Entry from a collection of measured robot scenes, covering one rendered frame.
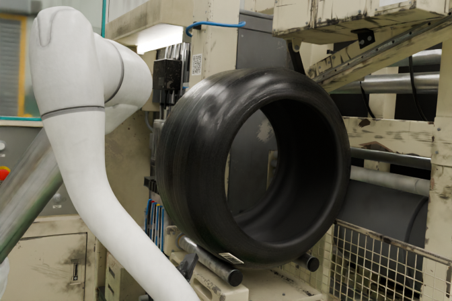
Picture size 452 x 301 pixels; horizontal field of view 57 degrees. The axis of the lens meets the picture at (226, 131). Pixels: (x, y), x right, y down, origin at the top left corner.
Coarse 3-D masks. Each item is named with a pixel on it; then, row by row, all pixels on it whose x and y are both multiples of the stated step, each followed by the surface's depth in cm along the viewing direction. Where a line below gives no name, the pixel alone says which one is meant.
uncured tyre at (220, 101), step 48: (192, 96) 121; (240, 96) 110; (288, 96) 116; (192, 144) 107; (288, 144) 154; (336, 144) 129; (192, 192) 108; (288, 192) 154; (336, 192) 129; (192, 240) 126; (240, 240) 112; (288, 240) 123
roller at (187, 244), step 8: (184, 240) 139; (184, 248) 138; (192, 248) 133; (200, 248) 131; (200, 256) 128; (208, 256) 125; (208, 264) 123; (216, 264) 120; (224, 264) 118; (216, 272) 119; (224, 272) 116; (232, 272) 114; (240, 272) 115; (232, 280) 113; (240, 280) 114
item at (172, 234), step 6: (168, 228) 141; (174, 228) 142; (168, 234) 141; (174, 234) 142; (180, 234) 142; (168, 240) 141; (174, 240) 142; (168, 246) 141; (174, 246) 142; (168, 252) 141
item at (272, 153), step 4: (272, 152) 178; (276, 152) 176; (268, 156) 178; (272, 156) 178; (276, 156) 175; (268, 160) 178; (272, 160) 177; (276, 160) 179; (268, 164) 178; (272, 164) 176; (268, 168) 178; (272, 168) 178; (268, 172) 178; (272, 172) 177; (268, 176) 178; (272, 176) 179; (268, 180) 178; (268, 184) 178
